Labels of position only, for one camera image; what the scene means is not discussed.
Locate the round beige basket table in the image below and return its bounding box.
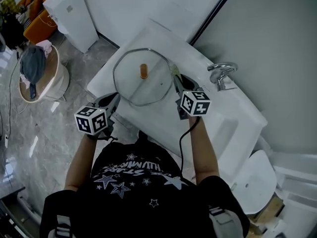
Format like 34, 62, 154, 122
18, 46, 70, 104

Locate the white water dispenser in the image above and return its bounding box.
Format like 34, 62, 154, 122
42, 0, 100, 54

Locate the white vanity sink cabinet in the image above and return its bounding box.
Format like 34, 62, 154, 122
86, 17, 269, 185

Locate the chrome faucet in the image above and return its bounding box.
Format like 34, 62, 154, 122
207, 62, 238, 92

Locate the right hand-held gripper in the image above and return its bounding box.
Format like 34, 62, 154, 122
172, 73, 212, 120

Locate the person's right forearm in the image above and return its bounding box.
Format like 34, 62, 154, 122
187, 114, 221, 185

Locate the black metal stand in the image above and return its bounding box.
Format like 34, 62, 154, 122
0, 186, 42, 238

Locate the small cardboard box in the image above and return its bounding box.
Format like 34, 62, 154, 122
249, 195, 285, 233

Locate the pink cloth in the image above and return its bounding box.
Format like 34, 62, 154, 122
36, 40, 53, 57

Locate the black star-print shirt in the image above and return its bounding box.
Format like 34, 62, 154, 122
39, 130, 251, 238

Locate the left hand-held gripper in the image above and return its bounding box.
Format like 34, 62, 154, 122
73, 92, 121, 141

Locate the grey harness strap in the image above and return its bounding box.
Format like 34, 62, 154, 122
54, 214, 75, 238
209, 206, 245, 238

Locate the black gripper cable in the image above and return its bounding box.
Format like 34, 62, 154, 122
178, 117, 201, 178

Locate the black floor cable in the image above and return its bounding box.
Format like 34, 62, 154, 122
0, 53, 22, 143

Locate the person's left forearm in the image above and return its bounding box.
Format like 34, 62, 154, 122
64, 132, 97, 192

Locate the grey cloth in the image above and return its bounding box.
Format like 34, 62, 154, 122
19, 46, 47, 85

